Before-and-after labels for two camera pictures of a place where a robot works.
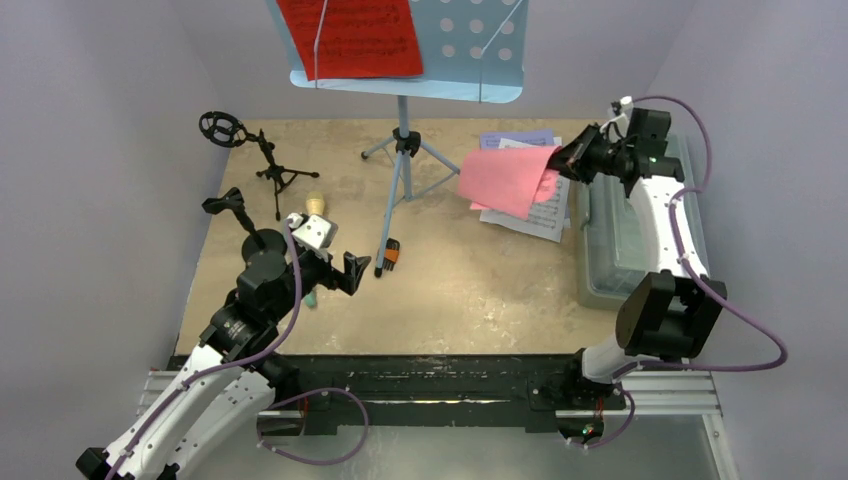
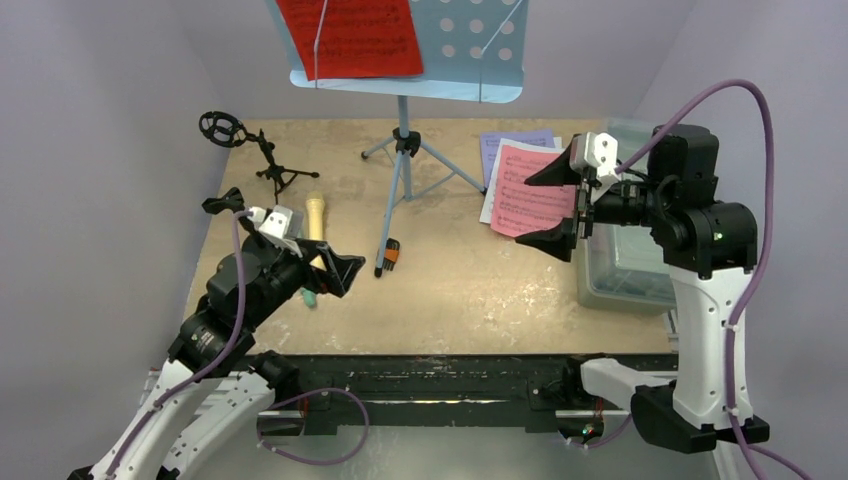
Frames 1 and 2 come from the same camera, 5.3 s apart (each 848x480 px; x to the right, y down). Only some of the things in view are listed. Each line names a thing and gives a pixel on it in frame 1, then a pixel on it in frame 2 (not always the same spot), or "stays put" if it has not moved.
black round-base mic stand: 255,240 stays put
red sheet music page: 507,180 -> 520,208
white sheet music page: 546,219 -> 487,208
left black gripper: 333,277 stays put
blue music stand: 470,50 stays put
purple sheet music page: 536,136 stays put
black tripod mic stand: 227,130 stays put
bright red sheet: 359,39 stays put
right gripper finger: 574,156 -> 557,242
